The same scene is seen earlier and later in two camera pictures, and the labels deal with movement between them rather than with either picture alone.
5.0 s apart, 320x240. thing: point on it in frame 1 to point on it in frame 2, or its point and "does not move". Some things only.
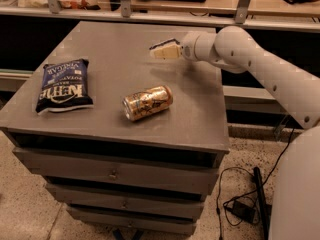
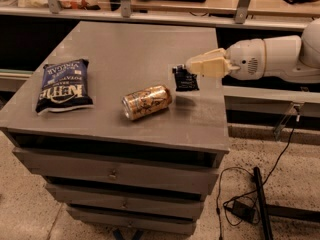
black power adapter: x=244 y=211 does not move
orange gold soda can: x=140 y=104 does not move
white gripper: x=188 y=47 to x=245 y=61
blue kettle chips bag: x=64 y=87 does not move
